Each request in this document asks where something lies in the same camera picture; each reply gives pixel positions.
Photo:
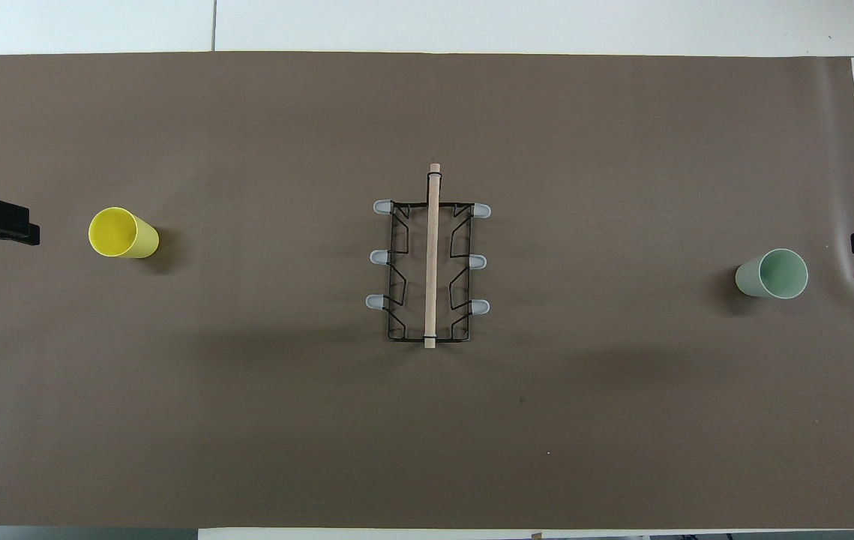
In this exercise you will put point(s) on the brown table mat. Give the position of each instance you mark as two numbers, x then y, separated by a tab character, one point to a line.
247	420

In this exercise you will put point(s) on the yellow plastic cup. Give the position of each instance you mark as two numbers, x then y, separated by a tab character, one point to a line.
115	232

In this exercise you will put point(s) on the pale green plastic cup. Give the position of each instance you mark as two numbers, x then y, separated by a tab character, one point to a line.
779	274

